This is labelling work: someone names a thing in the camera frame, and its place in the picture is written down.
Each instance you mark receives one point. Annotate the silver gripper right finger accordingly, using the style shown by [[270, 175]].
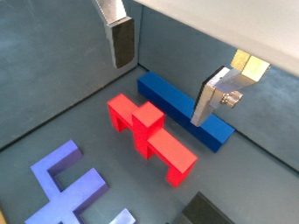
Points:
[[219, 90]]

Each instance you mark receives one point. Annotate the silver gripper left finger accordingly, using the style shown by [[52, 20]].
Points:
[[119, 29]]

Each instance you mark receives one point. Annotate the blue rectangular block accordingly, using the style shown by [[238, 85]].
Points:
[[176, 104]]

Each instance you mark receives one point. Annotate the red branched puzzle piece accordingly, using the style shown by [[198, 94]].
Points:
[[152, 139]]

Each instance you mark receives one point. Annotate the purple branched puzzle piece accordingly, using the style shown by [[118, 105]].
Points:
[[70, 200]]

